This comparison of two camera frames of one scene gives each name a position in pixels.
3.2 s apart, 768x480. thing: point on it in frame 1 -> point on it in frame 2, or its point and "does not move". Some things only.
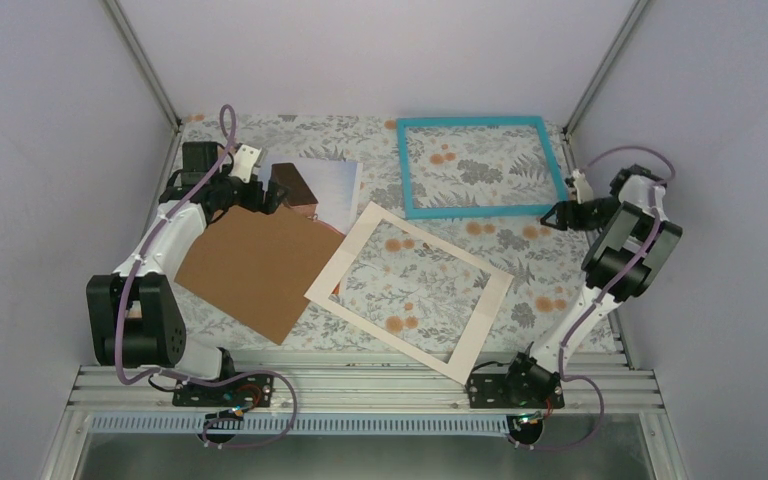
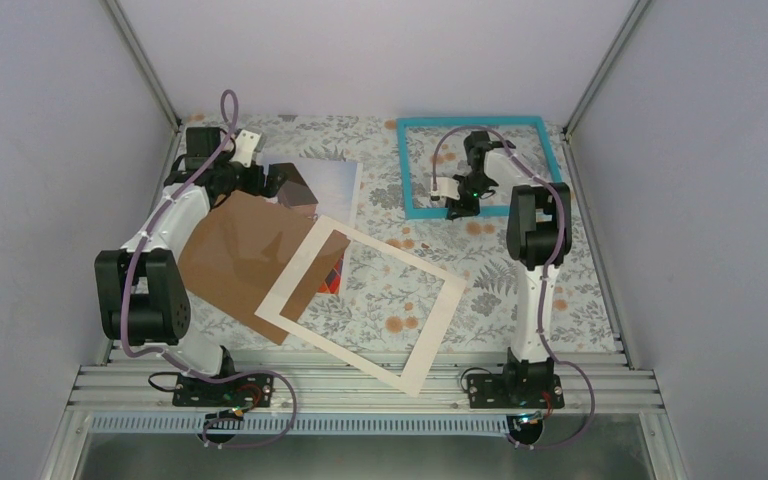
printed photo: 325,190 does not move
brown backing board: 260,267 does not move
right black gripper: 564,209 -> 463,211
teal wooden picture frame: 429,213 does not move
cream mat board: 480,320 -> 292,277
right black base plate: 490,391 does not move
